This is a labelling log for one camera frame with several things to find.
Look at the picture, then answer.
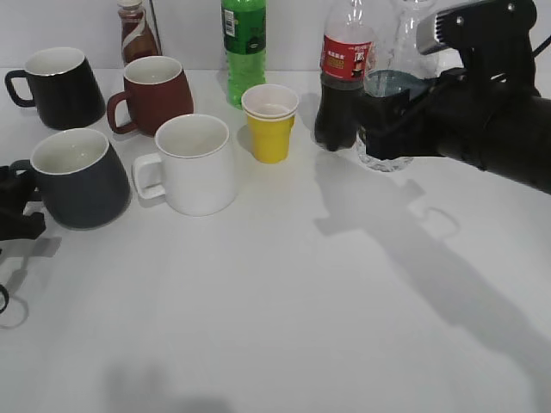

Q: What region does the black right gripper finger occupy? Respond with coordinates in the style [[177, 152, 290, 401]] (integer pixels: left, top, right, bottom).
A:
[[358, 115, 439, 160], [353, 89, 410, 129]]

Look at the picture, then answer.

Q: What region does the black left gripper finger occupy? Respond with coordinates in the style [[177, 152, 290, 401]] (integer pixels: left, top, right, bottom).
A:
[[8, 160, 41, 202]]

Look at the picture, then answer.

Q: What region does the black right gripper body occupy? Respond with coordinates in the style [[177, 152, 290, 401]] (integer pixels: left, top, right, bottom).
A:
[[404, 68, 491, 166]]

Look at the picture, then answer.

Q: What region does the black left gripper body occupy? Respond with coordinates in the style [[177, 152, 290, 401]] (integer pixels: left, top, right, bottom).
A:
[[1, 165, 46, 241]]

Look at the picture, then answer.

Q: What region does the clear water bottle green label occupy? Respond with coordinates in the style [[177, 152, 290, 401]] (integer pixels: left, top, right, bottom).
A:
[[356, 1, 438, 172]]

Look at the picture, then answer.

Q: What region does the dark grey mug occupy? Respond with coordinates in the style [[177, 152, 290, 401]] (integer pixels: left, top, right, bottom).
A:
[[22, 128, 131, 230]]

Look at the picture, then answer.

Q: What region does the black mug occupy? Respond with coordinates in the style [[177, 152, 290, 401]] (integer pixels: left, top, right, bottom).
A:
[[4, 46, 106, 131]]

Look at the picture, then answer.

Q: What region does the dark red mug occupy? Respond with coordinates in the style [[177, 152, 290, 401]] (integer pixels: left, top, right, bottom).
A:
[[107, 56, 194, 136]]

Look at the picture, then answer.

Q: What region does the white mug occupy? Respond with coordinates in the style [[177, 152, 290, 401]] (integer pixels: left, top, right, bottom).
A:
[[132, 114, 238, 217]]

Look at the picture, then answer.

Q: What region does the cola bottle red label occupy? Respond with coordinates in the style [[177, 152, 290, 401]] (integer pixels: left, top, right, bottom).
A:
[[314, 1, 377, 151]]

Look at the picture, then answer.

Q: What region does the yellow paper cup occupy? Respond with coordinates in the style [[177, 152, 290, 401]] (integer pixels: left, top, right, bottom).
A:
[[241, 83, 300, 164]]

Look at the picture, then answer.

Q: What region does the green soda bottle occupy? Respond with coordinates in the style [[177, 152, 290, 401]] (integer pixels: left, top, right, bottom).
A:
[[220, 0, 267, 108]]

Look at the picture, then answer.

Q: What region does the brown swirl drink bottle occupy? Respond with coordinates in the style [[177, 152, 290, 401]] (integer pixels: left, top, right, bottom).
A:
[[117, 0, 161, 65]]

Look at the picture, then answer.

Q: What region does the black camera cable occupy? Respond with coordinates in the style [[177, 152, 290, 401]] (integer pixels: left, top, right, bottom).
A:
[[531, 34, 551, 59]]

